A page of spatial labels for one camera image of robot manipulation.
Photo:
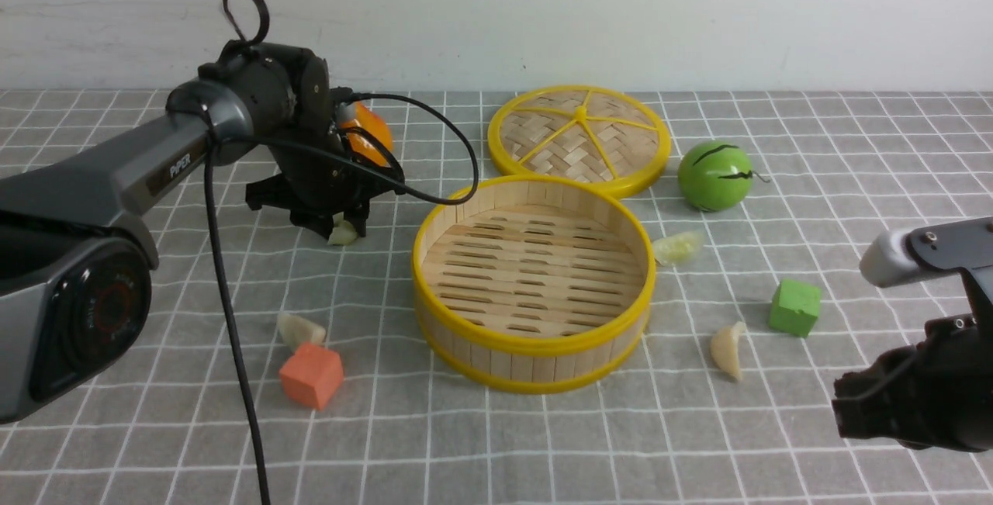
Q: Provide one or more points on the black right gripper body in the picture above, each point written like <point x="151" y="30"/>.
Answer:
<point x="933" y="394"/>

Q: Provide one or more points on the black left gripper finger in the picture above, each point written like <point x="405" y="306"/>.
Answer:
<point x="324" y="227"/>
<point x="361" y="226"/>

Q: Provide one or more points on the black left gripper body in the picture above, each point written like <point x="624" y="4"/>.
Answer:
<point x="310" y="186"/>

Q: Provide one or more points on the pale green dumpling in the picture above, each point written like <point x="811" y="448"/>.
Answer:
<point x="674" y="249"/>
<point x="343" y="233"/>

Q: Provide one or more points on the white dumpling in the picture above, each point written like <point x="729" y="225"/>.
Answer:
<point x="725" y="349"/>
<point x="295" y="331"/>

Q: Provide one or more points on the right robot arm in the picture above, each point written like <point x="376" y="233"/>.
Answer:
<point x="909" y="256"/>

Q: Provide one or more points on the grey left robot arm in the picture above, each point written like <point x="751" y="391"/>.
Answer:
<point x="77" y="255"/>

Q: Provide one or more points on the yellow bamboo steamer tray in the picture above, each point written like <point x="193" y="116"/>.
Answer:
<point x="533" y="285"/>

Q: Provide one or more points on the yellow bamboo steamer lid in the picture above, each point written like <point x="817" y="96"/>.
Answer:
<point x="591" y="135"/>

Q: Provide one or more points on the orange toy pear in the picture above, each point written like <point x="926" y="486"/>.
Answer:
<point x="366" y="131"/>

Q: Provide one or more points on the orange foam cube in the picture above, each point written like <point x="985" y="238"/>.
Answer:
<point x="312" y="375"/>

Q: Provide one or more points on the green foam cube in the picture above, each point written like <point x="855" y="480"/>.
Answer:
<point x="795" y="307"/>

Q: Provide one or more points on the green toy watermelon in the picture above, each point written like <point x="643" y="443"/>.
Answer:
<point x="715" y="175"/>

